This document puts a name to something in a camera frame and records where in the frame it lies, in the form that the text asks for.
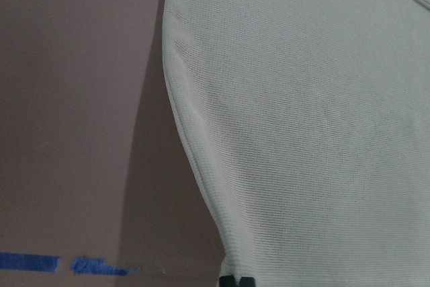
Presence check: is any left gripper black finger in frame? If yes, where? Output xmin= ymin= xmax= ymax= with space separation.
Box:
xmin=219 ymin=275 xmax=255 ymax=287

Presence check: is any olive green long-sleeve shirt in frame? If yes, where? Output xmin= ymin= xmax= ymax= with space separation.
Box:
xmin=163 ymin=0 xmax=429 ymax=286

